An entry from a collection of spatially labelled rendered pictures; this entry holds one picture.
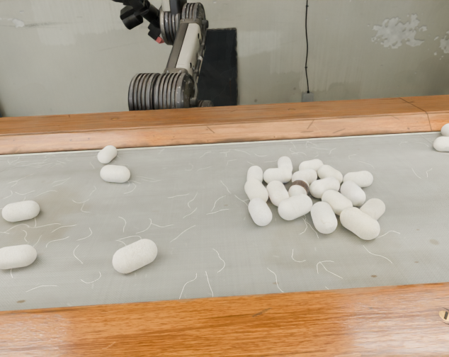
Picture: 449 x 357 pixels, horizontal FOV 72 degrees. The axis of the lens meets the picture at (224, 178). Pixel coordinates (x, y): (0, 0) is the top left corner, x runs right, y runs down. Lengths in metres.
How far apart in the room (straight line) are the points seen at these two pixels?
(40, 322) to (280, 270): 0.17
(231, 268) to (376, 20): 2.41
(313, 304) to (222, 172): 0.23
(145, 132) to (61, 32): 2.10
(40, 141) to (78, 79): 2.06
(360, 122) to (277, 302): 0.38
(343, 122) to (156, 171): 0.30
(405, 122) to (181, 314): 0.47
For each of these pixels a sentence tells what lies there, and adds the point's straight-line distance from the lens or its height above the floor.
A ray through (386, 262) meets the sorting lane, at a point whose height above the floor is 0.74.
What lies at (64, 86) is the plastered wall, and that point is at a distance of 2.66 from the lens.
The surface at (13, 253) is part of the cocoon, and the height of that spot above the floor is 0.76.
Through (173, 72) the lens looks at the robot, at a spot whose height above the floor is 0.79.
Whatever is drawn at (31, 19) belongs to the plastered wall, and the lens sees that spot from 2.65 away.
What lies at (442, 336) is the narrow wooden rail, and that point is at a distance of 0.24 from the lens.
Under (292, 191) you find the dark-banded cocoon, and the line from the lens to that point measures 0.34.
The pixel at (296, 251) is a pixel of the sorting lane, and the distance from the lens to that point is 0.29.
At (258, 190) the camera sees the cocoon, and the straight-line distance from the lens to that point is 0.33.
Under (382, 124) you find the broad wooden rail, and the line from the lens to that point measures 0.56.
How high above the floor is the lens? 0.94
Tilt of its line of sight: 30 degrees down
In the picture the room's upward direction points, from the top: 2 degrees counter-clockwise
